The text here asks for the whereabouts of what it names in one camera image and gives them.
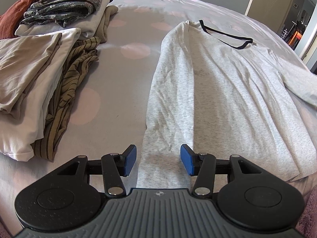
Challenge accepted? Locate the white folded garment under floral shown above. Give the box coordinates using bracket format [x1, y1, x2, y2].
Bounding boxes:
[14, 0, 112, 39]

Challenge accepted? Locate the olive striped garment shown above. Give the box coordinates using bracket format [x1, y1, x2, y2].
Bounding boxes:
[31, 36, 100, 161]

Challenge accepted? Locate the rust red towel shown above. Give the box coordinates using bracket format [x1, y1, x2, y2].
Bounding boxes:
[0, 0, 39, 39]

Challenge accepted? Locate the beige folded garment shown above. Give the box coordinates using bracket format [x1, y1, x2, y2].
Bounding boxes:
[1, 33, 62, 119]

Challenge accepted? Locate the light grey long-sleeve shirt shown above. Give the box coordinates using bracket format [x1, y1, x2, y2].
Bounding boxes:
[137, 21, 316, 189]

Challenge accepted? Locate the beige door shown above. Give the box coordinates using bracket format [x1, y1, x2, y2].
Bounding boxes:
[245, 0, 293, 33]

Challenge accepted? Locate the khaki folded garment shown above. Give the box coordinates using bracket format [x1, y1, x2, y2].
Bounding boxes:
[95, 5, 118, 44]

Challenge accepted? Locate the dark floral folded garment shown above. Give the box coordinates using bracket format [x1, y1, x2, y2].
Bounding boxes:
[21, 0, 102, 28]

